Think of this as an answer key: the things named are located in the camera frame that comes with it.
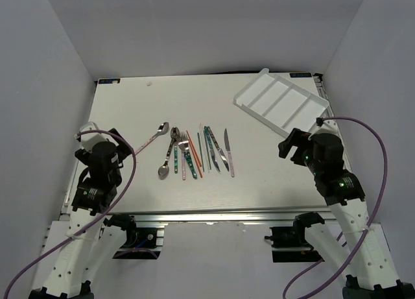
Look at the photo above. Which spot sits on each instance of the green marbled handle fork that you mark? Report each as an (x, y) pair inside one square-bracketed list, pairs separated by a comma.
[(189, 159)]

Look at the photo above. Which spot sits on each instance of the white divided utensil tray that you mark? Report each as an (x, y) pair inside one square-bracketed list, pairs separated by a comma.
[(282, 103)]

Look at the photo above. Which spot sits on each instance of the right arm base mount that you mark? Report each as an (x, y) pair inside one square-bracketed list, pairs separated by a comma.
[(288, 242)]

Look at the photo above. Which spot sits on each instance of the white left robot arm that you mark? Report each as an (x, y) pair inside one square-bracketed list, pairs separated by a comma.
[(93, 239)]

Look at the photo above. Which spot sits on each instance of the brown marbled handle spoon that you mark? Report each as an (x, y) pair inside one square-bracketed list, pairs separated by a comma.
[(164, 169)]

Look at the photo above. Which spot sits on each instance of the pink handled spoon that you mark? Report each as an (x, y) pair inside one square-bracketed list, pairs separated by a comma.
[(163, 129)]

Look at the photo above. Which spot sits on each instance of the blue label sticker right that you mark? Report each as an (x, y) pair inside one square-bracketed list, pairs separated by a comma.
[(300, 75)]

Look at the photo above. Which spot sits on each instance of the green chopstick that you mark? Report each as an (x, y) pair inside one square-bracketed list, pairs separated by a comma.
[(207, 149), (200, 149)]

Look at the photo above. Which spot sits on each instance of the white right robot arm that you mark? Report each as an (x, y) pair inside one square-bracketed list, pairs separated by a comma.
[(360, 261)]

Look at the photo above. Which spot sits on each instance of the green marbled handle spoon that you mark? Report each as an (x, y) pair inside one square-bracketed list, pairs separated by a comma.
[(175, 150)]

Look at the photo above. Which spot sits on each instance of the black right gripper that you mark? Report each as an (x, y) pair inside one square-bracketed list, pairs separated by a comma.
[(297, 138)]

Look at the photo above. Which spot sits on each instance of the blue label sticker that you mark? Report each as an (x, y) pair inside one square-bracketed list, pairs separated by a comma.
[(300, 75), (109, 81)]

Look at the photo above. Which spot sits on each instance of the pink handled knife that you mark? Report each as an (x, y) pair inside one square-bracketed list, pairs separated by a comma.
[(228, 150)]

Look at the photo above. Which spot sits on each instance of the brown marbled handle knife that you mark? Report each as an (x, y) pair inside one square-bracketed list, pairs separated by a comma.
[(220, 151)]

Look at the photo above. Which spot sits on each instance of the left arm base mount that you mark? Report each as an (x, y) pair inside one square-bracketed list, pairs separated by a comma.
[(137, 242)]

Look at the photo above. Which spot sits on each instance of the pink handled fork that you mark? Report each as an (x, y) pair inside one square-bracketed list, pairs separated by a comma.
[(183, 159)]

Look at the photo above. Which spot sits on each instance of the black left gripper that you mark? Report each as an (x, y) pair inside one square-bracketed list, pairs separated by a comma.
[(122, 151)]

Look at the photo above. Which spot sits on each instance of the green marbled handle knife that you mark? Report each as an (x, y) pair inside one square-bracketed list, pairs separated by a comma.
[(211, 150)]

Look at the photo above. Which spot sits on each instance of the blue label sticker left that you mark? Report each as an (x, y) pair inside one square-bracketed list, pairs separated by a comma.
[(109, 81)]

